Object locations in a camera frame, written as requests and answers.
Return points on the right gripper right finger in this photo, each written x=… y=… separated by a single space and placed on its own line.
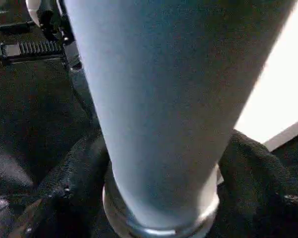
x=263 y=198

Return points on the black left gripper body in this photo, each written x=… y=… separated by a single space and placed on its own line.
x=39 y=47

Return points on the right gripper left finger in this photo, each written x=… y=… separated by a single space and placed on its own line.
x=72 y=198

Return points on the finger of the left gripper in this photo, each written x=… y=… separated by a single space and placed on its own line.
x=83 y=91

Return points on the white plastic table leg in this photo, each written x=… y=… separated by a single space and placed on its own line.
x=176 y=99

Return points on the white plastic table top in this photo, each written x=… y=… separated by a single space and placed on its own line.
x=283 y=86

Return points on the black glossy mat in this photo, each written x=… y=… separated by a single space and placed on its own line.
x=27 y=111

